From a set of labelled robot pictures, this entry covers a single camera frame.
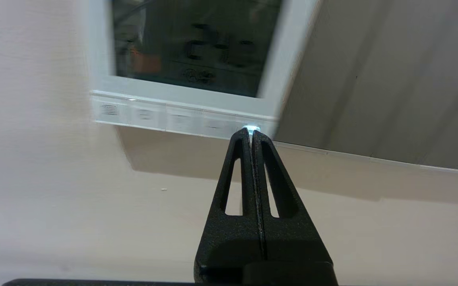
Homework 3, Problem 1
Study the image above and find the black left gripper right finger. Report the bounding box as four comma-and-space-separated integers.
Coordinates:
251, 129, 338, 286

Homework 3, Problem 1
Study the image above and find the white wall thermostat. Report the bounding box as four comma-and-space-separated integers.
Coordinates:
88, 0, 322, 141

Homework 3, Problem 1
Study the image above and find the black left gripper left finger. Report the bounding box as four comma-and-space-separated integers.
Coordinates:
194, 128, 264, 285

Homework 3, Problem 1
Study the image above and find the grey triple rocker wall switch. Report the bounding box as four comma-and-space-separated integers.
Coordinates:
273, 0, 458, 174

